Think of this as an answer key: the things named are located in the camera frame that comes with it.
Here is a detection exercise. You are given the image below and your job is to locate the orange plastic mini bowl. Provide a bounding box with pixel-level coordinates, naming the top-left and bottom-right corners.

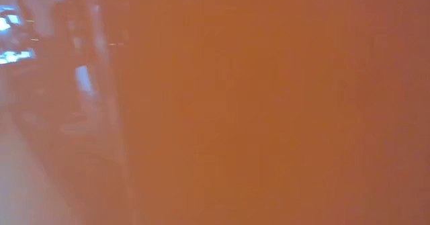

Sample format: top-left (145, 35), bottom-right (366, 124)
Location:
top-left (0, 0), bottom-right (430, 225)

